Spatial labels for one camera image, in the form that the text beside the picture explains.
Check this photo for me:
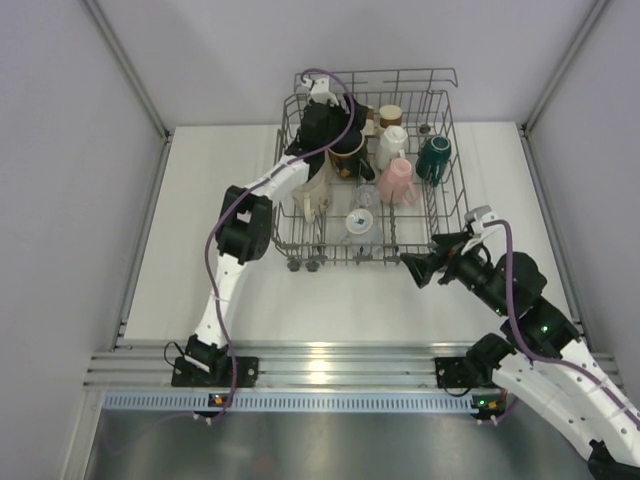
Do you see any black skull mug red inside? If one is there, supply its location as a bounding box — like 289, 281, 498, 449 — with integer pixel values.
328, 131, 375, 181

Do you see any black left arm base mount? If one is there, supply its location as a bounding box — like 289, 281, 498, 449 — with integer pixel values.
434, 355, 497, 398

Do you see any grey wire dish rack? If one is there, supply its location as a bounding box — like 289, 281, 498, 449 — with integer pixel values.
273, 67, 468, 272

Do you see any aluminium corner frame post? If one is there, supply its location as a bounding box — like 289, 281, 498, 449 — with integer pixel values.
77, 0, 174, 144

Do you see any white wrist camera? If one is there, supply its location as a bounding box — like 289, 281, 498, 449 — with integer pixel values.
301, 75, 339, 107
464, 205, 500, 241

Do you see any light blue mug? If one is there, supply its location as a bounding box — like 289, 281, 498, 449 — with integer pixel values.
342, 208, 383, 245

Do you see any white cup teal base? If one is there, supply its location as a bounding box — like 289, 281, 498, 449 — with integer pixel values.
415, 135, 452, 187

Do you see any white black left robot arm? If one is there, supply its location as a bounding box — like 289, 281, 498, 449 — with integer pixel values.
400, 234, 639, 479

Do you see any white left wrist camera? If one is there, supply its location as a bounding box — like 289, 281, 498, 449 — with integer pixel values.
464, 205, 500, 241

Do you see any pink mug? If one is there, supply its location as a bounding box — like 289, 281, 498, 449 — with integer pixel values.
377, 157, 417, 205

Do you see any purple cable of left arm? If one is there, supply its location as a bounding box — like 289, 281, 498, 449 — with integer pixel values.
482, 219, 640, 424

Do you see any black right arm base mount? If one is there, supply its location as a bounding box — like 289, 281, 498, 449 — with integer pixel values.
171, 350, 259, 388

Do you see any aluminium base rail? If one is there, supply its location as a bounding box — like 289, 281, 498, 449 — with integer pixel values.
83, 340, 470, 393

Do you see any perforated blue-grey cable tray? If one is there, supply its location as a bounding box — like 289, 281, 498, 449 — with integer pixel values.
103, 392, 479, 414

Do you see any cream mug green inside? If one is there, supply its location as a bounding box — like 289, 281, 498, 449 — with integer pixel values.
291, 168, 331, 224

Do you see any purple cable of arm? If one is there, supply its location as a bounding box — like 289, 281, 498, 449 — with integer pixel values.
482, 219, 640, 424
102, 68, 357, 454

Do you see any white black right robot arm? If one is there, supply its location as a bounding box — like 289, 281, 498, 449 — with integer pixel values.
182, 97, 368, 376

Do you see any clear glass tumbler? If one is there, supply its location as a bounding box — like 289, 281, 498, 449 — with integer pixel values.
352, 184, 380, 210

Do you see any cream mug with handle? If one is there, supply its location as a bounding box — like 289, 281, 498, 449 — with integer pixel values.
375, 125, 408, 171

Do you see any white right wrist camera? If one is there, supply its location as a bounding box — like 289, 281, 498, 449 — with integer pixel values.
301, 75, 339, 107

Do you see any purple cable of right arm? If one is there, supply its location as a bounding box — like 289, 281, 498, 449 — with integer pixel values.
102, 68, 357, 454

